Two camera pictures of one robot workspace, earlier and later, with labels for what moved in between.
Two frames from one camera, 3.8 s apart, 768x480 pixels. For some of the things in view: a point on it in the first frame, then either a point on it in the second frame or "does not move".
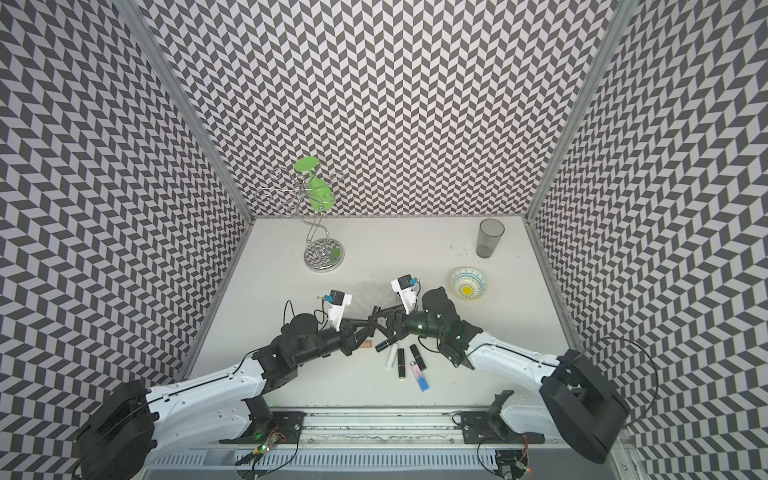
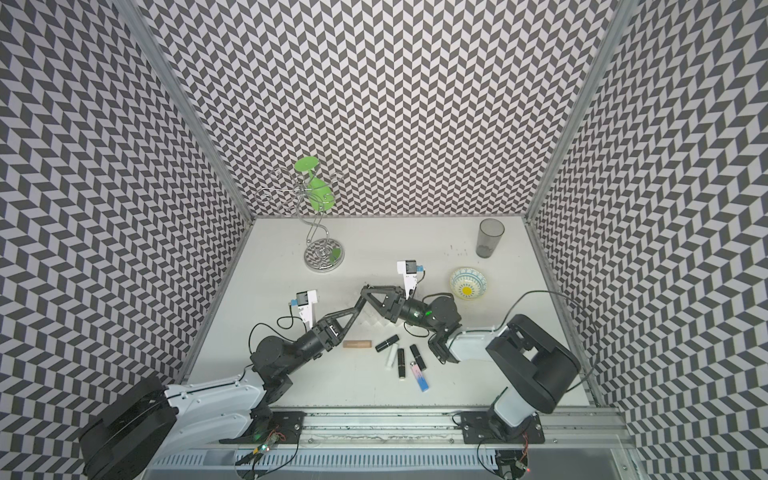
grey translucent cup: [489, 235] does not move
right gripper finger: [388, 331] → [371, 299]
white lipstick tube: [391, 356] does not move
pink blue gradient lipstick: [423, 383] does not move
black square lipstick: [417, 356] does not move
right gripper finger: [390, 312] → [366, 290]
